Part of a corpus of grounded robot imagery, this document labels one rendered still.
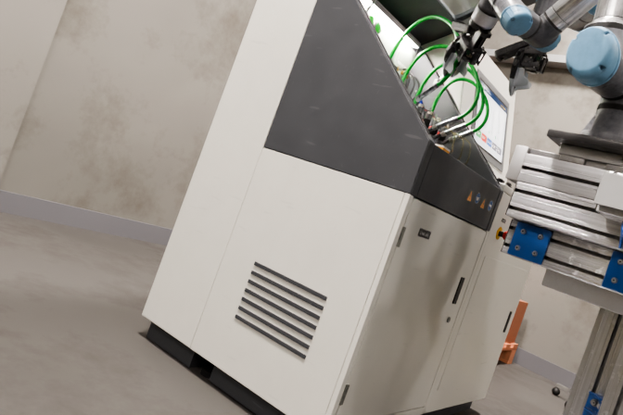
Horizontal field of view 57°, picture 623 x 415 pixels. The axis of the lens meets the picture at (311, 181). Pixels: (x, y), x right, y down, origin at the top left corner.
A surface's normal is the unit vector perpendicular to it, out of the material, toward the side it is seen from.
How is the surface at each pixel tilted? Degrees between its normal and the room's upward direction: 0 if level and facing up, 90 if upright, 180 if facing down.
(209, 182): 90
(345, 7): 90
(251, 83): 90
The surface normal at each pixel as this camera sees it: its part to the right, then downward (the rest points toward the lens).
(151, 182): 0.68, 0.23
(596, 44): -0.82, -0.17
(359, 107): -0.56, -0.22
